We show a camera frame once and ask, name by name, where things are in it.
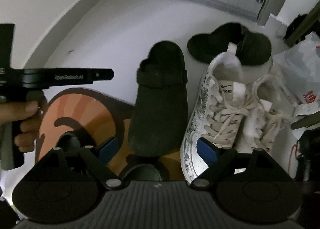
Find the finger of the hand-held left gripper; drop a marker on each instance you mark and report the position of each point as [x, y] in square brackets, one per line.
[103, 75]

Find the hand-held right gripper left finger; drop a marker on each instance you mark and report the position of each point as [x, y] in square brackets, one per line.
[110, 148]

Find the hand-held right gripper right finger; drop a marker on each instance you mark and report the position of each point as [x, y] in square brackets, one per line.
[207, 151]

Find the white patterned sneaker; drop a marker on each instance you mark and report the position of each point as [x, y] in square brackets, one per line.
[200, 108]
[270, 118]

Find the dark green felt clog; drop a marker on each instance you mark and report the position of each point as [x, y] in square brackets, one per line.
[205, 46]
[157, 108]

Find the person's left hand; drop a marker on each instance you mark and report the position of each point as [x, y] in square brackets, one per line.
[25, 110]

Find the orange cat-shaped floor mat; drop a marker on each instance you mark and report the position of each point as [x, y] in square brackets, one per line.
[75, 108]

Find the dark bag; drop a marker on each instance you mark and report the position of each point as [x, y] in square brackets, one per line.
[308, 153]

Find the white plastic bag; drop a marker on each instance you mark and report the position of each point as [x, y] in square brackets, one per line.
[300, 68]

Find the dark cloth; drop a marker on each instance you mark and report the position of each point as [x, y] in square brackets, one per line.
[296, 27]

